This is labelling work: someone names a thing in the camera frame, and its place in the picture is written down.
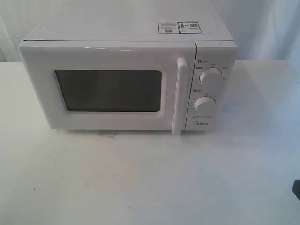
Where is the white microwave door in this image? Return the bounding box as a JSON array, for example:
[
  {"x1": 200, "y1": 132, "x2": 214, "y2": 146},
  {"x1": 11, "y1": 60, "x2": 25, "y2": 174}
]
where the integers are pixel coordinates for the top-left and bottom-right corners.
[{"x1": 18, "y1": 40, "x2": 196, "y2": 134}]

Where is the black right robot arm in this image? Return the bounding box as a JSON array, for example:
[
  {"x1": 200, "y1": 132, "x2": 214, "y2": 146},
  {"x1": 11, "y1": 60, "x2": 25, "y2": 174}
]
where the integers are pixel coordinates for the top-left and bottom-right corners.
[{"x1": 292, "y1": 179, "x2": 300, "y2": 200}]

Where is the white microwave oven body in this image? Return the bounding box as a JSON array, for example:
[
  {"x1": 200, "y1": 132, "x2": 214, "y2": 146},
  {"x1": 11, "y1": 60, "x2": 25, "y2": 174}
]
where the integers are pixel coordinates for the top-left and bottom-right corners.
[{"x1": 22, "y1": 20, "x2": 237, "y2": 131}]

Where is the lower white control knob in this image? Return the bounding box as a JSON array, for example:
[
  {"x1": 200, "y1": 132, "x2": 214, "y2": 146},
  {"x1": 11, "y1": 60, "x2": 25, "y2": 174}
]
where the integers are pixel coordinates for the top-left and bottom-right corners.
[{"x1": 195, "y1": 96, "x2": 216, "y2": 113}]

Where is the white control knob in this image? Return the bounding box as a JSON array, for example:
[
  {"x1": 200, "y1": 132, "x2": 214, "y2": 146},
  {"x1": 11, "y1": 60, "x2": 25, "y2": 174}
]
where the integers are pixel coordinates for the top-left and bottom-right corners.
[
  {"x1": 199, "y1": 67, "x2": 223, "y2": 86},
  {"x1": 195, "y1": 96, "x2": 216, "y2": 113}
]

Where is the upper white control knob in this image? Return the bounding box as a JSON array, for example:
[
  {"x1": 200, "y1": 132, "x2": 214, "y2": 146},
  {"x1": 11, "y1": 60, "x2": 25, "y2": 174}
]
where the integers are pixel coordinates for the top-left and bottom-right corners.
[{"x1": 199, "y1": 67, "x2": 223, "y2": 86}]

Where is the blue red info sticker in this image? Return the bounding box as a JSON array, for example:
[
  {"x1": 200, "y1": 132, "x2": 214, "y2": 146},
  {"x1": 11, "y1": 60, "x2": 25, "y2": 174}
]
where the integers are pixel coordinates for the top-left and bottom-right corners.
[{"x1": 177, "y1": 21, "x2": 202, "y2": 34}]

